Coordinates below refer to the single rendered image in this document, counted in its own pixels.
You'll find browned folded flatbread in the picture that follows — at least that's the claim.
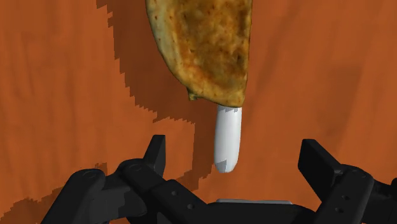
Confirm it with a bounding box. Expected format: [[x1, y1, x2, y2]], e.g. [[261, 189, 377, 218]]
[[145, 0, 254, 108]]

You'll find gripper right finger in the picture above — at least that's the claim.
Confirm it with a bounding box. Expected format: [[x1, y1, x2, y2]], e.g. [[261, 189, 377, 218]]
[[297, 138, 397, 224]]

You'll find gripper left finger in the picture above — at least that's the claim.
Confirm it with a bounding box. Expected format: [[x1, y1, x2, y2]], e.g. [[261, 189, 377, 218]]
[[40, 134, 208, 224]]

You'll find white rounded handle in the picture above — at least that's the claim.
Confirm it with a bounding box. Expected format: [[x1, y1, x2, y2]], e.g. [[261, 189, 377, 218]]
[[213, 104, 243, 174]]

